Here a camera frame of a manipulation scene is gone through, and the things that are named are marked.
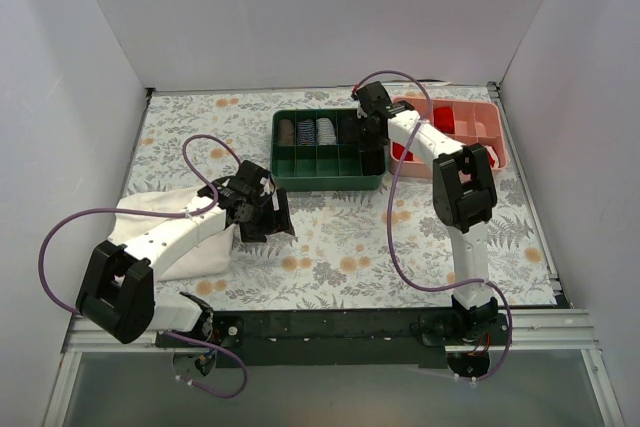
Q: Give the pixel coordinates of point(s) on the red white striped roll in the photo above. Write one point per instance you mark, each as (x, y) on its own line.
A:
(494, 159)

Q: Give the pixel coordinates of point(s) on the red rolled underwear upper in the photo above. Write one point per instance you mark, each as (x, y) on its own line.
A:
(444, 119)

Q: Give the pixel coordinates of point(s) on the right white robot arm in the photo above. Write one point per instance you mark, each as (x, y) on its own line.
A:
(463, 197)

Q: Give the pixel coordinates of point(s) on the pink divided organizer tray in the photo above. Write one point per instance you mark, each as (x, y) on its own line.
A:
(475, 122)

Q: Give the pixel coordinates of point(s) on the brown rolled underwear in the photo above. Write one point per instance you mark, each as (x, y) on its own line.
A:
(286, 133)

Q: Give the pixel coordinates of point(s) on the red rolled underwear lower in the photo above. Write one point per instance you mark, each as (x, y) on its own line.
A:
(398, 150)

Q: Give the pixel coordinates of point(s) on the red rolled underwear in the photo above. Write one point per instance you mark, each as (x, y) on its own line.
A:
(444, 119)
(398, 150)

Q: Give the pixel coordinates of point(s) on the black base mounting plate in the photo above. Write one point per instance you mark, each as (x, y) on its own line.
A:
(410, 336)

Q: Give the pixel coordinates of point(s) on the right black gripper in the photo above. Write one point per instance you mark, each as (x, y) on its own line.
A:
(373, 145)

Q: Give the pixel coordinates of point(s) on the blue striped rolled underwear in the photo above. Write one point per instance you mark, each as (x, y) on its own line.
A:
(305, 132)

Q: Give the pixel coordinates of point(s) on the black underwear beige waistband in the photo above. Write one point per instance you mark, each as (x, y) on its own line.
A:
(373, 162)

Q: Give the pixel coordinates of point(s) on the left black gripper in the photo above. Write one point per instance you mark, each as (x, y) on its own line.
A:
(273, 217)

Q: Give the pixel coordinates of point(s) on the white folded cloth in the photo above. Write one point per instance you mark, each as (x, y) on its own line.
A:
(211, 257)

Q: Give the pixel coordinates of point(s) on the green divided organizer tray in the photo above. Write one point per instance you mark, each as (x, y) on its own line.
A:
(337, 167)

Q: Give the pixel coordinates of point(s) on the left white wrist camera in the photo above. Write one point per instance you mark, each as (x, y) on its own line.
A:
(267, 186)

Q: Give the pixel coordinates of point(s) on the black rolled underwear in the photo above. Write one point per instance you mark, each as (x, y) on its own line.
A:
(348, 131)

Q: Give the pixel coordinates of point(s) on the white grey striped roll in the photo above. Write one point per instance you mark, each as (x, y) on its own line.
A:
(325, 132)

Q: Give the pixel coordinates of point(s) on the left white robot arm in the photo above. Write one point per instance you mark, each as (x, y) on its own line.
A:
(118, 290)

